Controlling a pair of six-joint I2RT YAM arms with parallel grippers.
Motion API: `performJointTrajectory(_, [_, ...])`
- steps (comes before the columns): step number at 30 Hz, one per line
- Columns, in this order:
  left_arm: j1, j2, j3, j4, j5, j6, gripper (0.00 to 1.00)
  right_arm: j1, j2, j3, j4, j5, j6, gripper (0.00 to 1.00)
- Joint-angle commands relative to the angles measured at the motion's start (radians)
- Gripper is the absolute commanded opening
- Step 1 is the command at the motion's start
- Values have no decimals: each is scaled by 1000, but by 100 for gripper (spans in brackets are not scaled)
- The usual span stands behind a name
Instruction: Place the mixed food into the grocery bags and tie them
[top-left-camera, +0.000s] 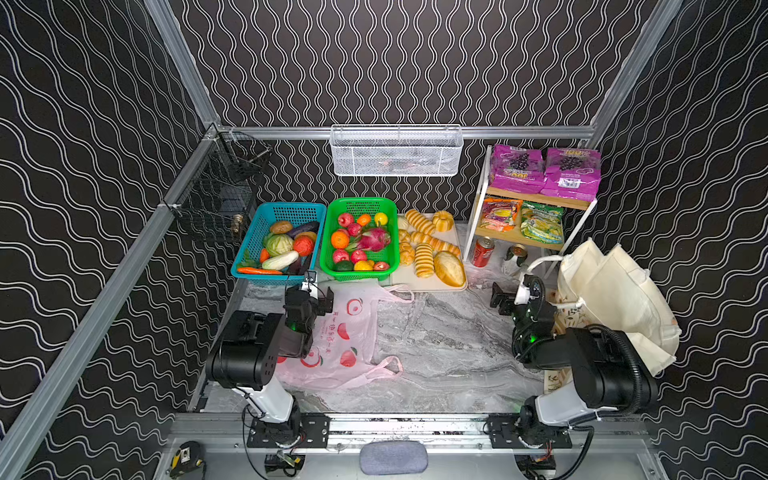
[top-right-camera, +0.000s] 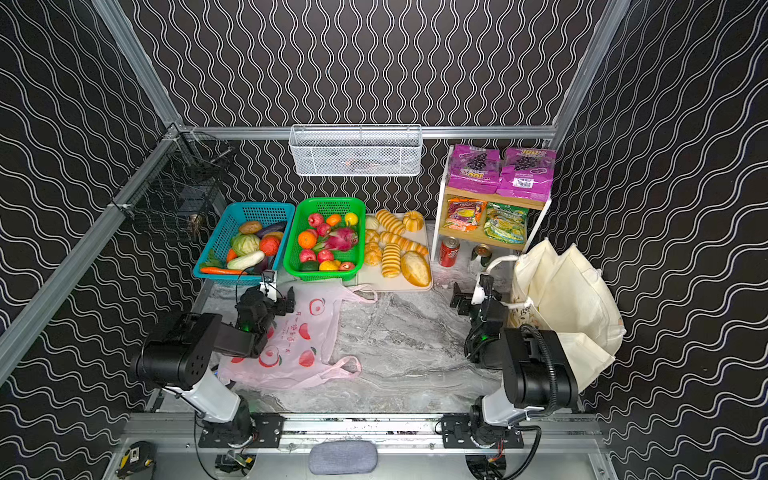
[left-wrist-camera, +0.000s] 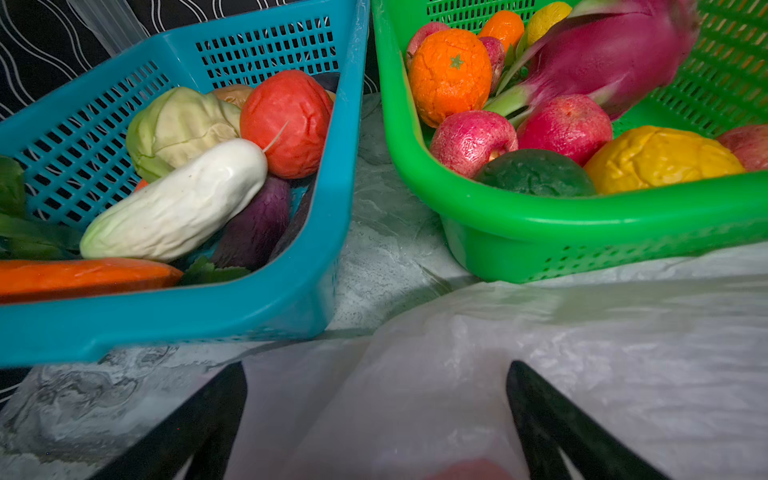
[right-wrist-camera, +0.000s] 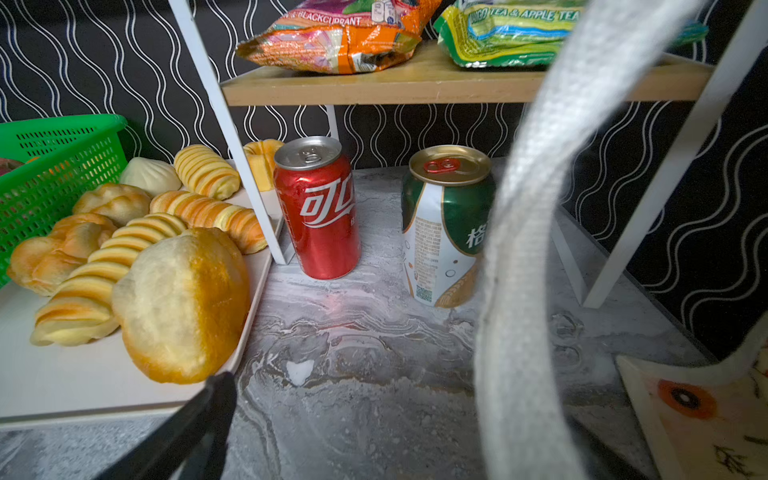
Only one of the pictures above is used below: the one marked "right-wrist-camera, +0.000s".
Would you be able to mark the white steamed bun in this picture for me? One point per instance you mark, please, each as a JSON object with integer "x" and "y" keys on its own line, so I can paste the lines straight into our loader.
{"x": 153, "y": 176}

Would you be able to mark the white wooden shelf rack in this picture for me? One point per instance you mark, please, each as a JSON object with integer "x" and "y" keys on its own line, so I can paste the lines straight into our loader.
{"x": 431, "y": 78}

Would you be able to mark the striped long bread middle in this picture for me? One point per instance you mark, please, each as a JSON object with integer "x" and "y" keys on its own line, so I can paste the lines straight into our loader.
{"x": 240, "y": 223}

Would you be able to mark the striped long bread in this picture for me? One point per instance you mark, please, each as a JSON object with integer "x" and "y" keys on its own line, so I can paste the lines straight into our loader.
{"x": 80, "y": 309}
{"x": 240, "y": 223}
{"x": 203, "y": 171}

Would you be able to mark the white bread tray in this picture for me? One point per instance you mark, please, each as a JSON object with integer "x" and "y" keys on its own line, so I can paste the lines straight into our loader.
{"x": 43, "y": 385}

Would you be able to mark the striped long bread front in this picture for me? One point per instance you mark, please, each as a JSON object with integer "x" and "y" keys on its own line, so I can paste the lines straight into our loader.
{"x": 80, "y": 309}

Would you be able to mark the green apple tea snack bag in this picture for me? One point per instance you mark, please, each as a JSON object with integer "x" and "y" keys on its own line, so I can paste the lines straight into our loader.
{"x": 521, "y": 34}

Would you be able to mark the orange blackcurrant snack bag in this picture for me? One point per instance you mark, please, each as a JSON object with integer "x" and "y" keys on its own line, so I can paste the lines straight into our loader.
{"x": 342, "y": 37}

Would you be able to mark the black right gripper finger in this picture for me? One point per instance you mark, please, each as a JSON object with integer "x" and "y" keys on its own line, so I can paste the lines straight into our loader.
{"x": 191, "y": 444}

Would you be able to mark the braided pale bread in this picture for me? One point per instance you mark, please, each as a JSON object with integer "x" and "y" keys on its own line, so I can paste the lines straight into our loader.
{"x": 119, "y": 202}

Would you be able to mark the large round crusty bread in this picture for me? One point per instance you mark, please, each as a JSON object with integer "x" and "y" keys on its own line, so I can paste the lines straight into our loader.
{"x": 183, "y": 305}

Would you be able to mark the striped long bread back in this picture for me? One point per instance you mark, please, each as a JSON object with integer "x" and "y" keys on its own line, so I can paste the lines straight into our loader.
{"x": 203, "y": 171}

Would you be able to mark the braided golden bread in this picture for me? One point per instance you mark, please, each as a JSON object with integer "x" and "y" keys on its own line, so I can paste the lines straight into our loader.
{"x": 41, "y": 264}

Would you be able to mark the red cola can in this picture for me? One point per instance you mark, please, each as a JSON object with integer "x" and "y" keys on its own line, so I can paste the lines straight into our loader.
{"x": 315, "y": 188}

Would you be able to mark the green plastic basket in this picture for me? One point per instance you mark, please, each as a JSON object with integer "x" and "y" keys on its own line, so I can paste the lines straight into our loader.
{"x": 63, "y": 157}

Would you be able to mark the green tea can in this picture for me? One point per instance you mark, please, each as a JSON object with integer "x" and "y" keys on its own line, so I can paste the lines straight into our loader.
{"x": 446, "y": 199}

